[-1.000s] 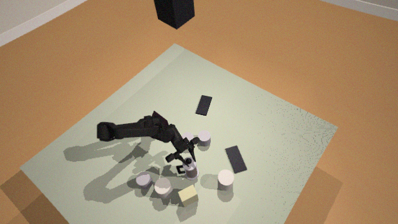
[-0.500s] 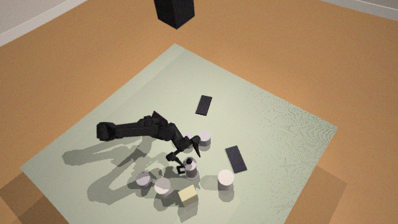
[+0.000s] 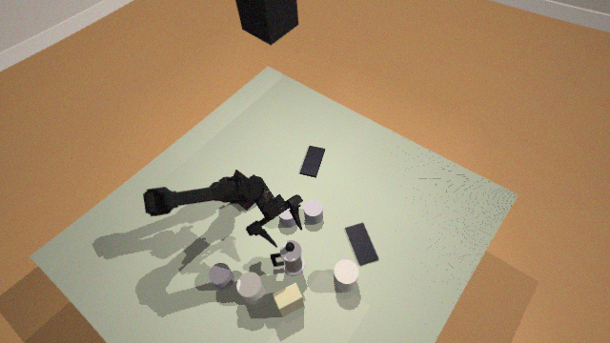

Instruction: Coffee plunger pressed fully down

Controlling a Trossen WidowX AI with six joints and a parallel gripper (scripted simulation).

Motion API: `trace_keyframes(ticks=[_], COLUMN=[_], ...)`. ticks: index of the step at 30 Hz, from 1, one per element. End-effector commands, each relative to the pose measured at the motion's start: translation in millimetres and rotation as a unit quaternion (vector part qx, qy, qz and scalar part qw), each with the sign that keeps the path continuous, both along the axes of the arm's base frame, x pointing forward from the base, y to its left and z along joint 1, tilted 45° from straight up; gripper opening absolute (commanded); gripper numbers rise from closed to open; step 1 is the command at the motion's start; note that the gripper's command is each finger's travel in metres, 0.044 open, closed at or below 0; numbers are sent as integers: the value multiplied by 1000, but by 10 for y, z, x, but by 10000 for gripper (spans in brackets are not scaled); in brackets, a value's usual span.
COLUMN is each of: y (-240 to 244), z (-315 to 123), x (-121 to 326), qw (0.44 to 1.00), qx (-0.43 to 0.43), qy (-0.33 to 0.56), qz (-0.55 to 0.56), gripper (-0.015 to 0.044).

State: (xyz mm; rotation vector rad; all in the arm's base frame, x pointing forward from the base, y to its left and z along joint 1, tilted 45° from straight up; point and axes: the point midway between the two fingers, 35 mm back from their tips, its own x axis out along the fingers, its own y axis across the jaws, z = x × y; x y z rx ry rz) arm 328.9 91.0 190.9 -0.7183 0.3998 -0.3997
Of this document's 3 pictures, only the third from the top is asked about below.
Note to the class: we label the white cylinder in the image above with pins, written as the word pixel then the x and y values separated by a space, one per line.
pixel 345 275
pixel 251 288

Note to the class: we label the beige rectangular block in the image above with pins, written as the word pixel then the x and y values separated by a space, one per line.
pixel 289 299

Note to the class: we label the french press with black knob plunger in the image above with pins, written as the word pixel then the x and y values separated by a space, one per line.
pixel 293 262

